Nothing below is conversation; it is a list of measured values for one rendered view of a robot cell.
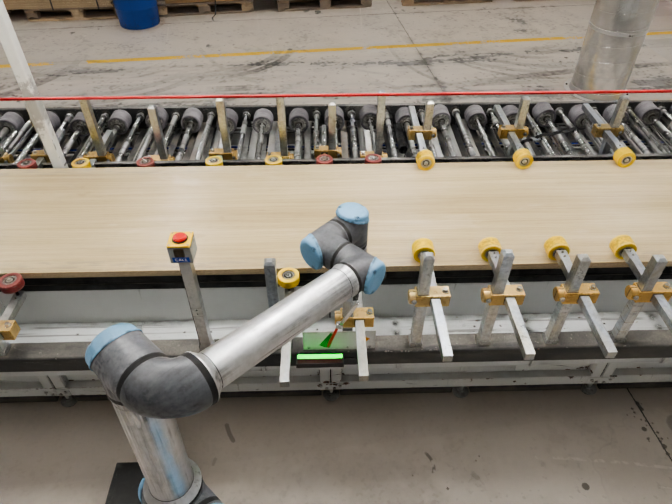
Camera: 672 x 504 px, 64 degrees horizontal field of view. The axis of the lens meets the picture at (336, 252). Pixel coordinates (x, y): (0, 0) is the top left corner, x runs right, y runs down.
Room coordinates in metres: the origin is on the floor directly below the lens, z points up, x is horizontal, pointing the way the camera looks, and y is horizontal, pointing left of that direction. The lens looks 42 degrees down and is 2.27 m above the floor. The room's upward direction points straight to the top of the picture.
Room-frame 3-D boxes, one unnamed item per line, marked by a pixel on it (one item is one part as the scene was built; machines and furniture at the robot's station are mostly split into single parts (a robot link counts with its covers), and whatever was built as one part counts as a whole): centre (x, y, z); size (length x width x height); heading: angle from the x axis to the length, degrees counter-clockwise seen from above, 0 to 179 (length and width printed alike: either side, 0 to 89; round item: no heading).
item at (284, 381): (1.19, 0.17, 0.83); 0.44 x 0.03 x 0.04; 2
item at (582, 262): (1.25, -0.79, 0.88); 0.04 x 0.04 x 0.48; 2
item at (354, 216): (1.15, -0.04, 1.32); 0.10 x 0.09 x 0.12; 138
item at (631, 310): (1.26, -1.04, 0.87); 0.04 x 0.04 x 0.48; 2
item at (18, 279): (1.36, 1.17, 0.85); 0.08 x 0.08 x 0.11
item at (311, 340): (1.21, -0.01, 0.75); 0.26 x 0.01 x 0.10; 92
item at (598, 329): (1.25, -0.83, 0.95); 0.50 x 0.04 x 0.04; 2
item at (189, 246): (1.22, 0.47, 1.18); 0.07 x 0.07 x 0.08; 2
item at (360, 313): (1.24, -0.06, 0.85); 0.14 x 0.06 x 0.05; 92
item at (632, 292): (1.26, -1.06, 0.95); 0.14 x 0.06 x 0.05; 92
